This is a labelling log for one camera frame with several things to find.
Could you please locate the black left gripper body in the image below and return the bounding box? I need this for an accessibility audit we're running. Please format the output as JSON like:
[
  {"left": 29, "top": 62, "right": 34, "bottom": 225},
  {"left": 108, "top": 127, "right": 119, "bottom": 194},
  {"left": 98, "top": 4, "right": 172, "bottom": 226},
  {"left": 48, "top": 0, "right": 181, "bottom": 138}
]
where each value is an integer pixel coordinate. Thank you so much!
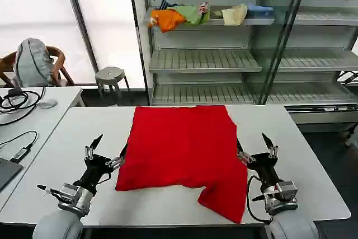
[{"left": 74, "top": 154, "right": 119, "bottom": 194}]

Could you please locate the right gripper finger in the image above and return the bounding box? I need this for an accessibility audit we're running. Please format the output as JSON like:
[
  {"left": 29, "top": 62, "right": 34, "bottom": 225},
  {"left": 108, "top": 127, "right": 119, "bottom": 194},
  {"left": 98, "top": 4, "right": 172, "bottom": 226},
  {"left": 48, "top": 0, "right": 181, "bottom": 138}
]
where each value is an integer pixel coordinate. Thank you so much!
[
  {"left": 236, "top": 138, "right": 256, "bottom": 165},
  {"left": 262, "top": 132, "right": 280, "bottom": 158}
]

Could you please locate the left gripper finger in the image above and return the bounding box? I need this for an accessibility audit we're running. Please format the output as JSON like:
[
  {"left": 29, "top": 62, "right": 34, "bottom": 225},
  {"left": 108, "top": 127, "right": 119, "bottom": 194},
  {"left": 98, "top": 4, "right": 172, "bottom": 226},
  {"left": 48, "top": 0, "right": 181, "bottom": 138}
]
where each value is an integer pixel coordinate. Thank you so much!
[
  {"left": 84, "top": 134, "right": 104, "bottom": 161},
  {"left": 105, "top": 142, "right": 129, "bottom": 169}
]

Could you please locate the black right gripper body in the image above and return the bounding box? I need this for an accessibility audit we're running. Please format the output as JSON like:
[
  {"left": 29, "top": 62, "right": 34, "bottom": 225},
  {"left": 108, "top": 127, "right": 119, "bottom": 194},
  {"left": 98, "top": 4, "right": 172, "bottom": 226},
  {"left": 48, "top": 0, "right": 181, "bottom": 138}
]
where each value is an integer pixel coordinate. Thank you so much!
[{"left": 247, "top": 152, "right": 283, "bottom": 193}]

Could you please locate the red cloth shirt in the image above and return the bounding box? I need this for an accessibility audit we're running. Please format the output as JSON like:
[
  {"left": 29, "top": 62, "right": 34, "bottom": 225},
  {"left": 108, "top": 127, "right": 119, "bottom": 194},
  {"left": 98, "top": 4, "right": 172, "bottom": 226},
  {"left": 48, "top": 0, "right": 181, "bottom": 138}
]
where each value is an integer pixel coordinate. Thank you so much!
[{"left": 115, "top": 105, "right": 248, "bottom": 225}]

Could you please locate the white side desk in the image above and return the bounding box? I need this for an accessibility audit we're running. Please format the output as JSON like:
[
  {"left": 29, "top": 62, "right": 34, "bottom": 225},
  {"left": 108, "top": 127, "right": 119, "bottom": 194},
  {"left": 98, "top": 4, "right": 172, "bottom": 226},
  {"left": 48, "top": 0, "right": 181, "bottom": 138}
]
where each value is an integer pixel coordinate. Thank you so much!
[{"left": 0, "top": 86, "right": 83, "bottom": 195}]

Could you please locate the white computer mouse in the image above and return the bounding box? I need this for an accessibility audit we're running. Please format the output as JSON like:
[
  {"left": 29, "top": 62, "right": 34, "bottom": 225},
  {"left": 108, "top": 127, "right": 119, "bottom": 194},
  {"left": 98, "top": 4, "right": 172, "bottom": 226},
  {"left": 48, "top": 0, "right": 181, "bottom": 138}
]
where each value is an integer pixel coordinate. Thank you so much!
[{"left": 37, "top": 99, "right": 59, "bottom": 109}]

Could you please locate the round metal stool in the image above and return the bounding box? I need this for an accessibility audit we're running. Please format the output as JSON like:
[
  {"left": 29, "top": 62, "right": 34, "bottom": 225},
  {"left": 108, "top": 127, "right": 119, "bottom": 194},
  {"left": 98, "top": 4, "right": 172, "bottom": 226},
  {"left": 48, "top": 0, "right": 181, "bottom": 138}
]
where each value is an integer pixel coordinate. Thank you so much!
[{"left": 94, "top": 66, "right": 131, "bottom": 97}]

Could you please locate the dark grey laptop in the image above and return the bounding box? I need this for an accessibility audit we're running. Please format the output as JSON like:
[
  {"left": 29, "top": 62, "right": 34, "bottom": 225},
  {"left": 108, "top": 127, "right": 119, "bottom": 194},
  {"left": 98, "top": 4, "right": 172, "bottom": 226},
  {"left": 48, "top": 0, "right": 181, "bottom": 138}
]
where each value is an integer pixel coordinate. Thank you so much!
[{"left": 0, "top": 157, "right": 23, "bottom": 192}]

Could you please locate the brown wooden chair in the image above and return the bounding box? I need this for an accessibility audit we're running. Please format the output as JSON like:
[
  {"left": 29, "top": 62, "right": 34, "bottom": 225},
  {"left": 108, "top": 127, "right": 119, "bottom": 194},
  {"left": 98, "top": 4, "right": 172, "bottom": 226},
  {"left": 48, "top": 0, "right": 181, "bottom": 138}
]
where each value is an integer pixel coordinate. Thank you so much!
[{"left": 0, "top": 45, "right": 75, "bottom": 87}]

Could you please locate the empty grey metal shelf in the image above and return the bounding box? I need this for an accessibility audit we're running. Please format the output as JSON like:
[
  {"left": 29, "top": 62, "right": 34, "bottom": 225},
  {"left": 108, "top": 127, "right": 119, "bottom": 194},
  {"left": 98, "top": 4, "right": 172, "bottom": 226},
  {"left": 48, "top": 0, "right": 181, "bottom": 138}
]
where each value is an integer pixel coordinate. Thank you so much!
[{"left": 262, "top": 0, "right": 358, "bottom": 125}]

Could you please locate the black metal stand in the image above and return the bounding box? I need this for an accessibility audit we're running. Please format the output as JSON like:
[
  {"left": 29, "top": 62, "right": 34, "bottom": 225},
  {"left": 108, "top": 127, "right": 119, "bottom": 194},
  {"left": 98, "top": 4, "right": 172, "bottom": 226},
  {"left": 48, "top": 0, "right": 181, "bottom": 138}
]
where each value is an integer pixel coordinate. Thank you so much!
[{"left": 337, "top": 70, "right": 358, "bottom": 86}]

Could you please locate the grey backpack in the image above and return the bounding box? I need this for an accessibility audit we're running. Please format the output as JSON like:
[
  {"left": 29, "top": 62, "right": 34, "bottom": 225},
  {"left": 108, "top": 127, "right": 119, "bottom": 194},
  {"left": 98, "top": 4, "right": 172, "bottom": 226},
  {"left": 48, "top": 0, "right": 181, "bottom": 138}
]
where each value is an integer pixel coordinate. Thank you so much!
[{"left": 14, "top": 37, "right": 55, "bottom": 87}]

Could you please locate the grey metal shelf with cloths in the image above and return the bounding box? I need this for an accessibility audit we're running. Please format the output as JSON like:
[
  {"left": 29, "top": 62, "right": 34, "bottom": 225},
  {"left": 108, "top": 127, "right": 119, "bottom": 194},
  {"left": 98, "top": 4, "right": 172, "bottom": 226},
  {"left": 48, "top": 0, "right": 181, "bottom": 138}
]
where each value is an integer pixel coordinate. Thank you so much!
[{"left": 127, "top": 0, "right": 283, "bottom": 107}]

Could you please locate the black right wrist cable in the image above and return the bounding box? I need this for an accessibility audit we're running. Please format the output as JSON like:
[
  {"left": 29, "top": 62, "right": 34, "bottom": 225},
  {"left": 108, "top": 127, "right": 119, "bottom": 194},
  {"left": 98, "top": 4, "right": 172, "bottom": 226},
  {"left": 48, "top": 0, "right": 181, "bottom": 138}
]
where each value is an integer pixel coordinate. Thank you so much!
[{"left": 245, "top": 175, "right": 274, "bottom": 224}]

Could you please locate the black cable with grey adapter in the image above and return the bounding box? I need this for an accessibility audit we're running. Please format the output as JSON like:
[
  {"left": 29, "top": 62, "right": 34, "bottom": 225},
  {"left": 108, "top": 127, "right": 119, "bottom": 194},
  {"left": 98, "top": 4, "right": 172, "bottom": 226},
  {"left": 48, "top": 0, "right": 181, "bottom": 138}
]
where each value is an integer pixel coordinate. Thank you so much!
[{"left": 0, "top": 130, "right": 39, "bottom": 163}]

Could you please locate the black coiled cable bundle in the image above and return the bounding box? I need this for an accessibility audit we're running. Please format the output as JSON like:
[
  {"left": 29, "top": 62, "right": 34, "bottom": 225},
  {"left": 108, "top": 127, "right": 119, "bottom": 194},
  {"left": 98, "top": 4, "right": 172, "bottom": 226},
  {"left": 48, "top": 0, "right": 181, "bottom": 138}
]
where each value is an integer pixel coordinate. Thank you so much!
[{"left": 0, "top": 87, "right": 46, "bottom": 114}]

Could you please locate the black partition frame post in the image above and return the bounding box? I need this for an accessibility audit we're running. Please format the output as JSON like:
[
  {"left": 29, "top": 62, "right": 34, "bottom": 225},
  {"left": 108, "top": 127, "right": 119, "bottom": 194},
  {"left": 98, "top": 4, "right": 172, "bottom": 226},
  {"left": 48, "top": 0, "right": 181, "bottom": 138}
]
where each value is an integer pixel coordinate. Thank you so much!
[{"left": 257, "top": 0, "right": 307, "bottom": 105}]

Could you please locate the black window frame post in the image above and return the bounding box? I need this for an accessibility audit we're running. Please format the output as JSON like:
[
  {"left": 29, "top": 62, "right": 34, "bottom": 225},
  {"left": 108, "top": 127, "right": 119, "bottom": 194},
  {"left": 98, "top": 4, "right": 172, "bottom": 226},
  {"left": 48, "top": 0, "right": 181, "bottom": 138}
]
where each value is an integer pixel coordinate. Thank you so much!
[{"left": 60, "top": 0, "right": 100, "bottom": 73}]

